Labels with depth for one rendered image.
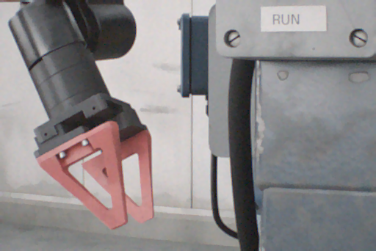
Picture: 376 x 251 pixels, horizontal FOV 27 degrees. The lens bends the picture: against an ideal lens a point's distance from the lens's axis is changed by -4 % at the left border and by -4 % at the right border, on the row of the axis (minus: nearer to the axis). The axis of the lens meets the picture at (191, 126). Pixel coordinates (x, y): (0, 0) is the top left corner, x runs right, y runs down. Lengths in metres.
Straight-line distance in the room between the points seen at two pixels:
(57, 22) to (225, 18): 0.33
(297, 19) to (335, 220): 0.11
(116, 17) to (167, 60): 5.50
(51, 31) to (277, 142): 0.31
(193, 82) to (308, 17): 0.51
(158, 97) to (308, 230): 5.88
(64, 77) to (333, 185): 0.32
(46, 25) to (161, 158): 5.63
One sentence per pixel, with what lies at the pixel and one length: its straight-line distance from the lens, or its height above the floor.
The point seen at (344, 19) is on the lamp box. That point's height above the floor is 1.26.
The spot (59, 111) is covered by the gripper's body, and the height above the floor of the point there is 1.21.
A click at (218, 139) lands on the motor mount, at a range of 0.83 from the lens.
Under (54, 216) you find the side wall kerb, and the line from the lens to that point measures 6.84.
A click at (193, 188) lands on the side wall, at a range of 6.18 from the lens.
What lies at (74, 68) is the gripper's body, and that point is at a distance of 0.65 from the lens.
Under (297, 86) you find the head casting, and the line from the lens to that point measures 0.39.
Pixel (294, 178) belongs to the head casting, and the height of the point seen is 1.18.
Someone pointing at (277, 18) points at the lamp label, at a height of 1.26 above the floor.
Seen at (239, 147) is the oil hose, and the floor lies 1.20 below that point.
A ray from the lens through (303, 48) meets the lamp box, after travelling 0.34.
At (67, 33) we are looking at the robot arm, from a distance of 0.67.
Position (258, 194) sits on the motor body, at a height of 1.11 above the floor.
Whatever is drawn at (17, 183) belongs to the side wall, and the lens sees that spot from 7.09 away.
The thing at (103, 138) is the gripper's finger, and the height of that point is 1.19.
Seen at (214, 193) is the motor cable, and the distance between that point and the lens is 0.90.
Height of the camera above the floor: 1.23
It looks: 3 degrees down
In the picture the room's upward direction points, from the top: straight up
